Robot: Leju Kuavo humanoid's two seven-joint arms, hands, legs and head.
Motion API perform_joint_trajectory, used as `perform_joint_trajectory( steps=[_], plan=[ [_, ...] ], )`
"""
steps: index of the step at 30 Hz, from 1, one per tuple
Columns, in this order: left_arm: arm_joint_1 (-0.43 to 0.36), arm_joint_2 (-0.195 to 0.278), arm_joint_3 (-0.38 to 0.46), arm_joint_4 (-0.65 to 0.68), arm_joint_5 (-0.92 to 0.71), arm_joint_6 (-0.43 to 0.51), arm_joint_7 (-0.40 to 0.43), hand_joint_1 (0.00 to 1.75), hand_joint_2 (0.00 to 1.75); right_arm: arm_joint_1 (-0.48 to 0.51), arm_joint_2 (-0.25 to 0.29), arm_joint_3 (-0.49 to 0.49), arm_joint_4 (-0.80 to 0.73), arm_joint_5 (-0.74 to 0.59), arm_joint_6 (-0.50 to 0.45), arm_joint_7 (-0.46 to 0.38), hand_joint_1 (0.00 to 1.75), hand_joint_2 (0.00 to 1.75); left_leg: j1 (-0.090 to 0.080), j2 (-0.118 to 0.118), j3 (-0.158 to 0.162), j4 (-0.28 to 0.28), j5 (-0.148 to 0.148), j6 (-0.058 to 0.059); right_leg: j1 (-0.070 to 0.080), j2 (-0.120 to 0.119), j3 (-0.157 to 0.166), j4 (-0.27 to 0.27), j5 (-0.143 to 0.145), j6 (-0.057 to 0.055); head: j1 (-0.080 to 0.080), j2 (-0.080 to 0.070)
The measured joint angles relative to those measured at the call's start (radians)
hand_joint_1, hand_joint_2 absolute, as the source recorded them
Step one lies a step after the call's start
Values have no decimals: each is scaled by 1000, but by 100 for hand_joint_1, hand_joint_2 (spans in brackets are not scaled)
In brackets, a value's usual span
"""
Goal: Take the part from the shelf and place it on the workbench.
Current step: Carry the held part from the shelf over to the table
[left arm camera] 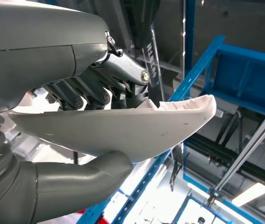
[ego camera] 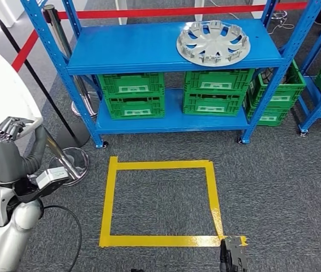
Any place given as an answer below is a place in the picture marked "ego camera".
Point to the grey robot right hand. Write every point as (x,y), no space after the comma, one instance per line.
(235,255)

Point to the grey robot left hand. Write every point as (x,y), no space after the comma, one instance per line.
(1,157)

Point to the white plastic mirror cover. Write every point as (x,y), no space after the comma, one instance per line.
(1,86)

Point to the blue metal shelf rack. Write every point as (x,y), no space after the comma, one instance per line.
(148,49)
(310,112)

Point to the black stanchion with round base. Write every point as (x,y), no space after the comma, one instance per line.
(75,137)

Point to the red barrier belt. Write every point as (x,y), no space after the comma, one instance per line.
(148,12)
(24,52)

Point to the grey plastic wheel hubcap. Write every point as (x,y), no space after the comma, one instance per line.
(213,42)

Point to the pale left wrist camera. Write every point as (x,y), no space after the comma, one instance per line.
(53,176)

